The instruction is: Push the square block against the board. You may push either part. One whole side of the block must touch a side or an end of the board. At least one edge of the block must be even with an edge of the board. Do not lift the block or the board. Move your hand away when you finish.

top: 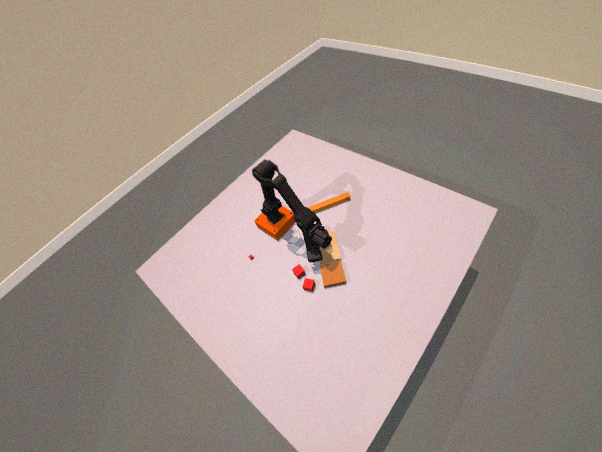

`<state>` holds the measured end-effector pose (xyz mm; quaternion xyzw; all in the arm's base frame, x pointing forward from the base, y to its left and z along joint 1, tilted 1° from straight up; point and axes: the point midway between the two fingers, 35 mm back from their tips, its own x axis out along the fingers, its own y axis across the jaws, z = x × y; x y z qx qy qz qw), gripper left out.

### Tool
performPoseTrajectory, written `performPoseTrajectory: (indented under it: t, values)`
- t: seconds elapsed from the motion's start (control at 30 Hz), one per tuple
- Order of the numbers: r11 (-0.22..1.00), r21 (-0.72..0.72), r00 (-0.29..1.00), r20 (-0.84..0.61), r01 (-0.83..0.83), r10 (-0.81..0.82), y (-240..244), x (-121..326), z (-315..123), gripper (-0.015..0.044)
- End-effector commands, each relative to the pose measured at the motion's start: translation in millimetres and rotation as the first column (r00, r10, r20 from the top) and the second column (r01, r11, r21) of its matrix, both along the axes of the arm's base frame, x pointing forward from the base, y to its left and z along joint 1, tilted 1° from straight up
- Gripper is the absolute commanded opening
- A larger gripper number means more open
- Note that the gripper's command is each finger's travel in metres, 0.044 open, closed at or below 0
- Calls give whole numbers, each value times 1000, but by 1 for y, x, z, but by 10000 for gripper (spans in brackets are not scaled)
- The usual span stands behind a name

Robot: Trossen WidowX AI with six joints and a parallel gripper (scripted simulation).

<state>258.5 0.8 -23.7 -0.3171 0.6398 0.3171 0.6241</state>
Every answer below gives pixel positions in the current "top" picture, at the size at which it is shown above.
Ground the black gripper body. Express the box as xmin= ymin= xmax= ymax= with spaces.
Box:
xmin=303 ymin=236 xmax=323 ymax=263

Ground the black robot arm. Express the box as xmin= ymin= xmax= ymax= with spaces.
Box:
xmin=252 ymin=159 xmax=332 ymax=249

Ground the orange rectangular bar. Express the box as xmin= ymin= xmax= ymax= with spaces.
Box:
xmin=309 ymin=192 xmax=351 ymax=213

